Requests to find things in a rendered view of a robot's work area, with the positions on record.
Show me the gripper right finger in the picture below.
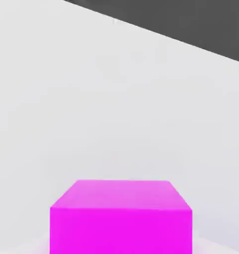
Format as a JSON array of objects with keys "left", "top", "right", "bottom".
[{"left": 192, "top": 236, "right": 238, "bottom": 254}]

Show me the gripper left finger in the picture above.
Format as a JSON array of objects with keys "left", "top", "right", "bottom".
[{"left": 16, "top": 231, "right": 51, "bottom": 254}]

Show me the small magenta cube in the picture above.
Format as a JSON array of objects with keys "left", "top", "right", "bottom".
[{"left": 50, "top": 179, "right": 193, "bottom": 254}]

